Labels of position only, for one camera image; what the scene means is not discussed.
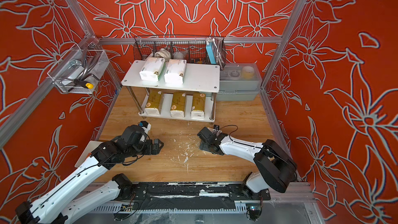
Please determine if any gold tissue pack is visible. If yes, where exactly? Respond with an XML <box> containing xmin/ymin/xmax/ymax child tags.
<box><xmin>191</xmin><ymin>92</ymin><xmax>206</xmax><ymax>119</ymax></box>
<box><xmin>145</xmin><ymin>90</ymin><xmax>164</xmax><ymax>116</ymax></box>
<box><xmin>170</xmin><ymin>92</ymin><xmax>186</xmax><ymax>118</ymax></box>

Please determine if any white green tissue pack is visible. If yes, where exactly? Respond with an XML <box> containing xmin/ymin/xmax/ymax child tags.
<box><xmin>140</xmin><ymin>57</ymin><xmax>165</xmax><ymax>82</ymax></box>
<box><xmin>164</xmin><ymin>59</ymin><xmax>187</xmax><ymax>85</ymax></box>

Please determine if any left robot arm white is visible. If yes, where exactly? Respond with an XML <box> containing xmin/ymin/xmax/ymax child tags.
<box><xmin>16</xmin><ymin>121</ymin><xmax>164</xmax><ymax>224</ymax></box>

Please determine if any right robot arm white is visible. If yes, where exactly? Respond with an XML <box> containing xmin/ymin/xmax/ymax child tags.
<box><xmin>197</xmin><ymin>125</ymin><xmax>297</xmax><ymax>194</ymax></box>

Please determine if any white two-tier shelf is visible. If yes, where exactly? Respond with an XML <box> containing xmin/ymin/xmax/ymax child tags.
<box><xmin>121</xmin><ymin>58</ymin><xmax>220</xmax><ymax>123</ymax></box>

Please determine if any white tray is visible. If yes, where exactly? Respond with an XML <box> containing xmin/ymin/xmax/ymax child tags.
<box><xmin>75</xmin><ymin>141</ymin><xmax>102</xmax><ymax>168</ymax></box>

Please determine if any grey plastic storage box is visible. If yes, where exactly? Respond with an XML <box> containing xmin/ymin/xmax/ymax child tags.
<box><xmin>216</xmin><ymin>63</ymin><xmax>262</xmax><ymax>101</ymax></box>

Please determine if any blue box in basket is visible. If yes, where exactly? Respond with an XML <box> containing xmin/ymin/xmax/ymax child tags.
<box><xmin>205</xmin><ymin>37</ymin><xmax>217</xmax><ymax>64</ymax></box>

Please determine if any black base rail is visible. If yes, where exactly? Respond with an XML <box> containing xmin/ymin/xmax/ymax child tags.
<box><xmin>120</xmin><ymin>182</ymin><xmax>271</xmax><ymax>214</ymax></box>

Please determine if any yellow handled tool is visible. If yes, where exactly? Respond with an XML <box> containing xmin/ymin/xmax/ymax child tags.
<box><xmin>68</xmin><ymin>79</ymin><xmax>94</xmax><ymax>92</ymax></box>

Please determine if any clear plastic wall bin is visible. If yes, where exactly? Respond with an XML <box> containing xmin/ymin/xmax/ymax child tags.
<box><xmin>48</xmin><ymin>48</ymin><xmax>109</xmax><ymax>94</ymax></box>

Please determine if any black wire basket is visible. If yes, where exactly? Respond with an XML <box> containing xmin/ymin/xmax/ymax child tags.
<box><xmin>134</xmin><ymin>35</ymin><xmax>227</xmax><ymax>70</ymax></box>

